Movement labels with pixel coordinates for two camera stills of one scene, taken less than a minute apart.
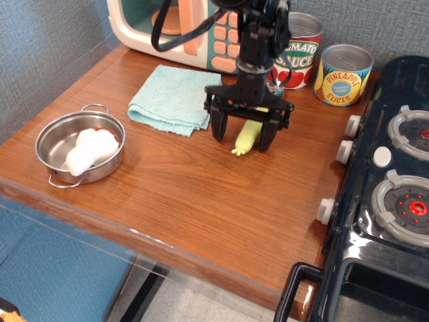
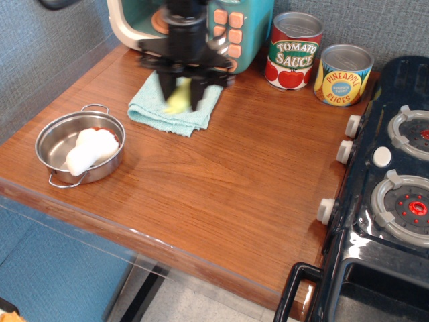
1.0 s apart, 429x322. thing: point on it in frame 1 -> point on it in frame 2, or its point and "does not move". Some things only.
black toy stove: [375, 266] does not move
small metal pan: [57, 137] does not move
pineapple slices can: [342, 76] does not move
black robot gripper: [250, 96] -> [186, 52]
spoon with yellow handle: [249, 132] -> [178, 102]
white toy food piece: [91, 147] does not move
